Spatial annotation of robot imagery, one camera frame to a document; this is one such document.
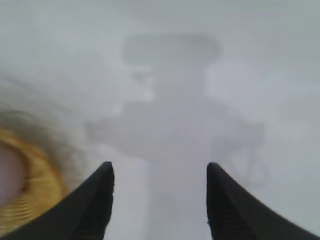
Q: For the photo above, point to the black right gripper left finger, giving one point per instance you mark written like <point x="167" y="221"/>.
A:
<point x="82" y="210"/>

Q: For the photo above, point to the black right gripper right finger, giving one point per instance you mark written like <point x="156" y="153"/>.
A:
<point x="232" y="212"/>

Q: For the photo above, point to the yellow woven plastic basket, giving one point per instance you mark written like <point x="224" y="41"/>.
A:
<point x="42" y="180"/>

